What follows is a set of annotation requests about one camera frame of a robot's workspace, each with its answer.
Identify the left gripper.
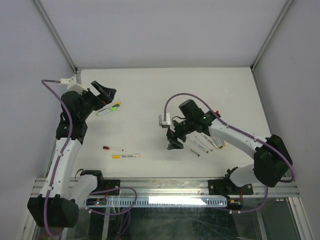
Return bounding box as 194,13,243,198
78,81,116,120

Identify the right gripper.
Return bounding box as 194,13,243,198
166,117,195,150

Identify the purple pen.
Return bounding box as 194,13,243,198
190,139,209,153

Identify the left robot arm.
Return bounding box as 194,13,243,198
27,79,117,230

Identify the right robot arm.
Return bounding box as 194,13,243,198
158,99,293,194

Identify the opened black pen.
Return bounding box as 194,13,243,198
183,144,200,157

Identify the yellow capped pen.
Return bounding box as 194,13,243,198
111,154,141,159
99,101,122,111

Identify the green capped pen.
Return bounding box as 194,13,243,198
96,104,120,116

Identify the yellow capped lower pen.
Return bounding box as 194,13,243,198
111,154,141,159

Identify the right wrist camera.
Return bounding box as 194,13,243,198
158,112,172,128

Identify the left frame post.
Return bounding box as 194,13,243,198
31,0,78,73

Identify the frame post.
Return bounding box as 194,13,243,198
250,0,295,72
31,0,78,73

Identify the aluminium front rail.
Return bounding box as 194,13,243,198
31,176,301,198

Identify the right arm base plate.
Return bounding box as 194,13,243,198
207,178,254,197

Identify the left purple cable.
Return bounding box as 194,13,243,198
40,79,138,237

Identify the purple cable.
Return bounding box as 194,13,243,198
163,92,297,215
40,79,138,237

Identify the slotted cable duct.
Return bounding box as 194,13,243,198
83,196,227,208

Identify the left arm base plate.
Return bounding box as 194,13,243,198
94,178,121,197

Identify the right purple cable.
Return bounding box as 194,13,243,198
163,92,297,215

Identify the right frame post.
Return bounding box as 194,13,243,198
250,0,295,72

